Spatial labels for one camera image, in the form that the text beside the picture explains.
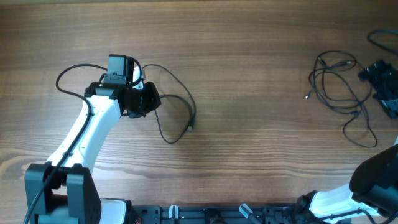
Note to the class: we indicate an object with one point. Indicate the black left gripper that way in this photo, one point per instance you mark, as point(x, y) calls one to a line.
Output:
point(153, 101)

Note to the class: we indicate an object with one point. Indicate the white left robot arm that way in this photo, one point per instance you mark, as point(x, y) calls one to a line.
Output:
point(62, 189)

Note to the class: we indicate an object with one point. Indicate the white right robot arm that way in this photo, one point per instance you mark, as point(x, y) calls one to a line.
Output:
point(372, 190)

